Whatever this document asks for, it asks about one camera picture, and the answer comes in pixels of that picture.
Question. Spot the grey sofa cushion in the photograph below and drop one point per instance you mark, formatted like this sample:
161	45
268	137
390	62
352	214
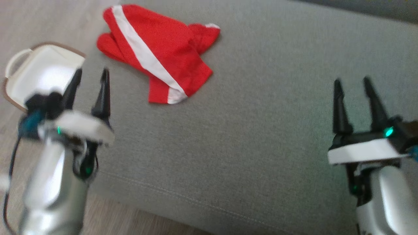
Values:
245	130

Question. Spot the grey fabric sofa seat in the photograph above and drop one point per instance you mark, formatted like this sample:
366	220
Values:
375	8

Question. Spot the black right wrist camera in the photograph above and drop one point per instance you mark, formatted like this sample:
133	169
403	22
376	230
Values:
405	132

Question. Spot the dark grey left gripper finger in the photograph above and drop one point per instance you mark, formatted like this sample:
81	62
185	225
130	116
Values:
103	101
73	91

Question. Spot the red shorts white stripe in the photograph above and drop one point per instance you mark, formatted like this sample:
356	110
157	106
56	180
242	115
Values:
163	49

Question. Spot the white laundry basket brown rim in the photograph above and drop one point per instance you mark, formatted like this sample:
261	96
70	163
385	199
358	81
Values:
42	71

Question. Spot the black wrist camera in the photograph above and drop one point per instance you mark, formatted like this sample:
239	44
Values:
42	102
405	132

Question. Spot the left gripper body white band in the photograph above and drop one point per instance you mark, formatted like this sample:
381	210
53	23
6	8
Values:
81	127

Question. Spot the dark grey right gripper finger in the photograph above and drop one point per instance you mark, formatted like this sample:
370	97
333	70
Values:
340	114
377	111

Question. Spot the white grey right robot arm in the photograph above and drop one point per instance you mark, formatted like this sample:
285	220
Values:
388	202

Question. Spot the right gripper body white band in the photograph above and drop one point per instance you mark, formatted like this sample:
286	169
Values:
362	150

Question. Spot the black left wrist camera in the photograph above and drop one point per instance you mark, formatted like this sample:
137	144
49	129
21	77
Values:
42	102

